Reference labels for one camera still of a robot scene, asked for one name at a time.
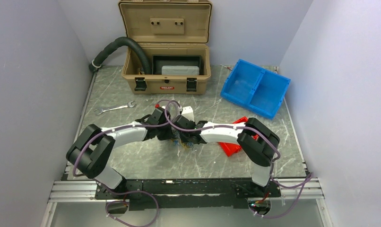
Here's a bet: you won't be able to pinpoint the blue yellow black cables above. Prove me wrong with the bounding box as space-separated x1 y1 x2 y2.
171 130 199 149

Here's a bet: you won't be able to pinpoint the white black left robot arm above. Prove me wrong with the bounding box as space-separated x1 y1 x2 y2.
66 107 173 199

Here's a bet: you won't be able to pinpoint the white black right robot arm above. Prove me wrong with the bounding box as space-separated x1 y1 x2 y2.
171 115 280 196

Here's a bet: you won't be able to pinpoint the silver combination wrench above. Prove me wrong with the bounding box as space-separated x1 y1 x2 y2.
94 100 137 115

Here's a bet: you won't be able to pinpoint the black left toolbox latch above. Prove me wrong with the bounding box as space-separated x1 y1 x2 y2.
134 78 147 91

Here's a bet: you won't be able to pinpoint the black toolbox latch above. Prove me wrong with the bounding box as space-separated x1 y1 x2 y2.
186 78 197 92
134 78 147 91

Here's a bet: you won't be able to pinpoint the black right toolbox latch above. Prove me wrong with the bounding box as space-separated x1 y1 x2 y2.
186 78 197 92

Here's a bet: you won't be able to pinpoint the grey case in toolbox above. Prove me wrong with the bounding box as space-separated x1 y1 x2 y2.
161 66 199 76

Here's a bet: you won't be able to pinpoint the red plastic bin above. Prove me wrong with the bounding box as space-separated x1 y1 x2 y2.
218 116 248 157

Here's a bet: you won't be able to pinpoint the black tray in toolbox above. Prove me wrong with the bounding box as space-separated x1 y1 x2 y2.
152 55 204 75

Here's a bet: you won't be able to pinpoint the tan plastic toolbox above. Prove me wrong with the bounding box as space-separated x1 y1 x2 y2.
118 0 213 95

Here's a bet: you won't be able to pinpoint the blue divided plastic bin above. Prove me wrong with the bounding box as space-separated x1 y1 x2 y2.
220 59 291 120

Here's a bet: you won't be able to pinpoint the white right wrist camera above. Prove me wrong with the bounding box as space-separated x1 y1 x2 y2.
181 106 195 122

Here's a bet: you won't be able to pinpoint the black corrugated hose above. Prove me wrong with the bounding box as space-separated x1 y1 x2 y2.
89 36 153 75

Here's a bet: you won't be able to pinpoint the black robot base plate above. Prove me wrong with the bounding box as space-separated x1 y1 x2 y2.
95 178 281 211

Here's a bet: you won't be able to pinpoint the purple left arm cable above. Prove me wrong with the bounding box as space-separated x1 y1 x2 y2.
72 99 182 227

